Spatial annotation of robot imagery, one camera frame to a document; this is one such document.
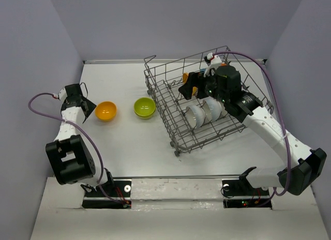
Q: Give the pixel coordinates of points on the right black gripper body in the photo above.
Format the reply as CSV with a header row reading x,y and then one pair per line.
x,y
209,88

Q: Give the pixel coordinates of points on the orange bowl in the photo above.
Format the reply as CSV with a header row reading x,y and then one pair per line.
x,y
185,78
106,111

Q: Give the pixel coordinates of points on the grey wire dish rack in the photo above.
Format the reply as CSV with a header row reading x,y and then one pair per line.
x,y
163,81

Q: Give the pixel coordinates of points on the white bowl stack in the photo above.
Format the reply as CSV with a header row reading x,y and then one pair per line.
x,y
195,116

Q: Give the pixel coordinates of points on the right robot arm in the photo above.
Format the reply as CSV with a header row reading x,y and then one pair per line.
x,y
302,164

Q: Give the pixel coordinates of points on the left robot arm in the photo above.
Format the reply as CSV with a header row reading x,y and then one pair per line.
x,y
68,154

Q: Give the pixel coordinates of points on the green bowl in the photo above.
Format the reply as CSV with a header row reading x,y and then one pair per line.
x,y
144,108

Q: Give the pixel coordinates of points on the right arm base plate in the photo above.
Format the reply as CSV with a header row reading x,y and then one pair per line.
x,y
238,194

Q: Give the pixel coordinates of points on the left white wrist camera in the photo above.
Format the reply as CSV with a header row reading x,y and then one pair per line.
x,y
61,95

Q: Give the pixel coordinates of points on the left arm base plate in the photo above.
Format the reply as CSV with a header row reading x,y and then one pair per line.
x,y
117,197

